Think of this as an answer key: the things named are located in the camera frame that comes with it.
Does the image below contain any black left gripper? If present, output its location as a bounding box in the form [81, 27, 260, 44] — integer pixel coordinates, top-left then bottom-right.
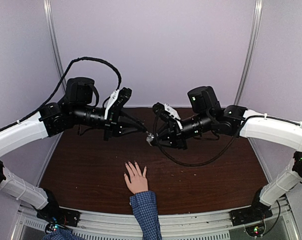
[72, 103, 144, 141]

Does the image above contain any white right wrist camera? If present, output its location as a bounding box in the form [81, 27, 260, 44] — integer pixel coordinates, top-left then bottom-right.
[152, 102, 183, 130]

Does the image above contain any clear nail polish bottle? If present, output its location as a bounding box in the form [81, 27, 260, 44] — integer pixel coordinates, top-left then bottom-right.
[146, 132, 154, 147]

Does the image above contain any mannequin hand with painted nails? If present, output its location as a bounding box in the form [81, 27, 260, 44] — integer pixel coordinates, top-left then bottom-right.
[124, 161, 149, 195]

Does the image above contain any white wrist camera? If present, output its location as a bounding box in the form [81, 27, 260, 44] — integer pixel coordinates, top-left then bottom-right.
[104, 87, 132, 121]
[152, 102, 183, 130]

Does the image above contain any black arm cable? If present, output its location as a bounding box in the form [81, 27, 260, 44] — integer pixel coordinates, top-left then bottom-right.
[15, 56, 123, 125]
[153, 112, 246, 167]

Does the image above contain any blue checkered shirt sleeve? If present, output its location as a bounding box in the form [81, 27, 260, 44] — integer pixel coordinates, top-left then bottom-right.
[130, 191, 162, 240]

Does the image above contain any right aluminium frame post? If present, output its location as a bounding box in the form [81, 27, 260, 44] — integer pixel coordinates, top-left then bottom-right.
[234, 0, 264, 105]

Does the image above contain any slotted aluminium base rail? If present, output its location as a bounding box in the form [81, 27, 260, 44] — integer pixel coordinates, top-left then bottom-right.
[8, 191, 301, 240]

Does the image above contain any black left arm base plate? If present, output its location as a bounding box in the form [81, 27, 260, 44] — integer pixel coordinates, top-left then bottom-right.
[35, 208, 80, 227]

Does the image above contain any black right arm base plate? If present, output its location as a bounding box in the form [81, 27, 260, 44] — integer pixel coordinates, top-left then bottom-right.
[230, 206, 273, 226]

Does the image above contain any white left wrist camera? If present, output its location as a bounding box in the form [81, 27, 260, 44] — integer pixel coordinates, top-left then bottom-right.
[104, 87, 132, 121]

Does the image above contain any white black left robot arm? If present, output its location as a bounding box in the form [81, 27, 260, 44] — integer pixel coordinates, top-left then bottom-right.
[0, 77, 147, 222]

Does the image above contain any aluminium frame post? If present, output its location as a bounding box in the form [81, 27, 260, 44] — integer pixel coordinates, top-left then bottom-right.
[42, 0, 75, 112]
[234, 0, 264, 105]

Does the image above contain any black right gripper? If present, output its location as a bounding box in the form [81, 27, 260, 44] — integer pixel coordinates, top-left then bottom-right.
[150, 110, 213, 150]

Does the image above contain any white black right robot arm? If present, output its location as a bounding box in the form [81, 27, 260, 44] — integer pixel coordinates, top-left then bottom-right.
[147, 86, 302, 221]

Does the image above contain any left aluminium frame post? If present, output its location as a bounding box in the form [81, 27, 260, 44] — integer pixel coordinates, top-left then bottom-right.
[42, 0, 75, 112]

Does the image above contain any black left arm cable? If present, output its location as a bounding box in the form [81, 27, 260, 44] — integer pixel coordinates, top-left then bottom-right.
[15, 56, 123, 125]

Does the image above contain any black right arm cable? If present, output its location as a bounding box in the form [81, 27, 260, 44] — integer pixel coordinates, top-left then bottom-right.
[153, 112, 246, 167]

